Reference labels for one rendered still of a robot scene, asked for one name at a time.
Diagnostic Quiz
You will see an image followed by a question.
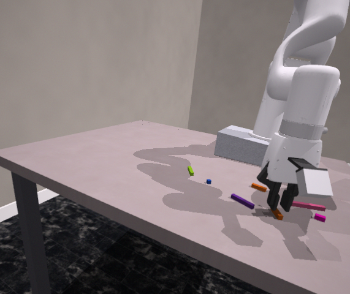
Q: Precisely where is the pink rod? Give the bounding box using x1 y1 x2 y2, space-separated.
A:
292 201 325 211

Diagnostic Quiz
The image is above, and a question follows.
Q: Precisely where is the small magenta block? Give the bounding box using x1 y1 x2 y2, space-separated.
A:
314 213 325 222

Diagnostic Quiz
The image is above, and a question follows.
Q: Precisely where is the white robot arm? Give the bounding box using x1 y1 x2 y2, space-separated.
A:
248 0 350 198

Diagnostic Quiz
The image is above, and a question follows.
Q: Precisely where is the orange rectangular bar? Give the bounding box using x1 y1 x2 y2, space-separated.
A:
271 209 283 220
251 183 267 192

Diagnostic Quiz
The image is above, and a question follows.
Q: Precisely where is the lime green rod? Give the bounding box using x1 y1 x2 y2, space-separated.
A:
188 166 194 176

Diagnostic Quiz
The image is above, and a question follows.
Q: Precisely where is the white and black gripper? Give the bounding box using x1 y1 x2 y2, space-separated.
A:
257 131 322 212

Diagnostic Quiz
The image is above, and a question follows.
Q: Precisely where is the purple rod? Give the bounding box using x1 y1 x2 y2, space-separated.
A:
231 194 254 209

